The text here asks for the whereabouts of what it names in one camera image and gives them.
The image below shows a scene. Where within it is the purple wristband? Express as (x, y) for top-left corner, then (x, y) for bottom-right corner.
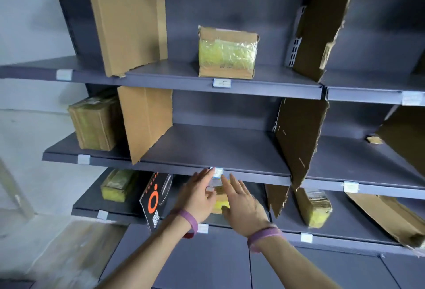
(247, 226), (286, 254)
(167, 208), (199, 239)

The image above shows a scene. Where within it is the black box orange logo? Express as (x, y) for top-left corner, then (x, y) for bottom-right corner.
(139, 172), (174, 234)

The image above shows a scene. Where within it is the person's left forearm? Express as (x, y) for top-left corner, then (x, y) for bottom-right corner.
(94, 219), (188, 289)

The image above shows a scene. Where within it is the person's right forearm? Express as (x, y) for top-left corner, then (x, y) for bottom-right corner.
(257, 237), (343, 289)

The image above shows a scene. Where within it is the tan wooden stick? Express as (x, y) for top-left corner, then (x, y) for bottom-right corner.
(0, 158), (36, 220)

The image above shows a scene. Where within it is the brown parcel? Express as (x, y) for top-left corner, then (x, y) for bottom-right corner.
(67, 95), (124, 152)

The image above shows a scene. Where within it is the person's right hand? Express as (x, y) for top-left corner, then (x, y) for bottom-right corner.
(220, 173), (271, 238)

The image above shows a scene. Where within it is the grey metal shelving unit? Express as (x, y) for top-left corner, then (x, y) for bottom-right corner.
(0, 0), (425, 289)

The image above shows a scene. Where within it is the dark grey shelving unit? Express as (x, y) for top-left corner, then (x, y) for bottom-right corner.
(55, 69), (425, 243)

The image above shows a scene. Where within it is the person's left hand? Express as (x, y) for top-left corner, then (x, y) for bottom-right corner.
(172, 167), (218, 225)

